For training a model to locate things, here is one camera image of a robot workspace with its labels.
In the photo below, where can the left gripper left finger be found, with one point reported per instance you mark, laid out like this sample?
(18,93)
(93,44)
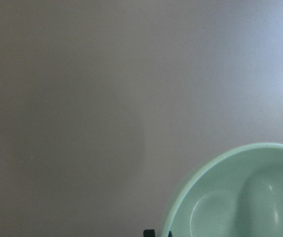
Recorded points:
(149,233)

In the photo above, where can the mint green bowl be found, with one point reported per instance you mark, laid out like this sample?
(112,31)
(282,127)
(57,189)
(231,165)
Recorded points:
(237,194)

